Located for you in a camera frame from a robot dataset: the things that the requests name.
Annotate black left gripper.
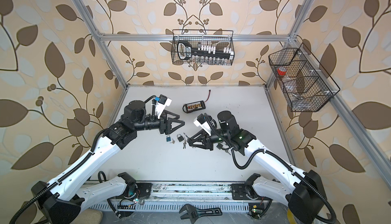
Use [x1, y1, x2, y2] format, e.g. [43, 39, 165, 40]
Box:
[132, 108, 184, 135]

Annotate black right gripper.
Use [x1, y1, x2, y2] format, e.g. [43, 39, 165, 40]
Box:
[189, 128, 230, 151]

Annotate black padlock with ring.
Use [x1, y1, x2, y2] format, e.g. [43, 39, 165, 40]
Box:
[177, 133, 188, 149]

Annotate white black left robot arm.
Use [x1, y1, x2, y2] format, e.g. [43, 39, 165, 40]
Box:
[10, 95, 185, 224]

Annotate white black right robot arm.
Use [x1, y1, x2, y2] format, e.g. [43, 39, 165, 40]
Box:
[188, 111, 337, 224]

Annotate black charging board yellow connectors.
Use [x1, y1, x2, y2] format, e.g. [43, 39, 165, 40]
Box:
[182, 101, 206, 114]

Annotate black socket tool set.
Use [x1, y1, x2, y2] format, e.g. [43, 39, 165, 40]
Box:
[176, 40, 235, 61]

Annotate black adjustable wrench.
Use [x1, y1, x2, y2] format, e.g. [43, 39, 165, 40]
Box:
[179, 204, 223, 224]

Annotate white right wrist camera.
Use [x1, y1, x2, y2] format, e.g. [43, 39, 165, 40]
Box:
[193, 113, 217, 136]

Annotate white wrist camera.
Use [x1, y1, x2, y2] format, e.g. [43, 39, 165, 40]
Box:
[152, 94, 172, 119]
[193, 113, 217, 136]

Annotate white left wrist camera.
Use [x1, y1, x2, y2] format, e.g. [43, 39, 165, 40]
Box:
[152, 94, 172, 119]

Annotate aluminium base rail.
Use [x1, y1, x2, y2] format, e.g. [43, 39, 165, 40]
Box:
[111, 177, 288, 213]

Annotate black wire basket right wall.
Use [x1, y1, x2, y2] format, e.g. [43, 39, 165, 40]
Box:
[268, 44, 340, 112]

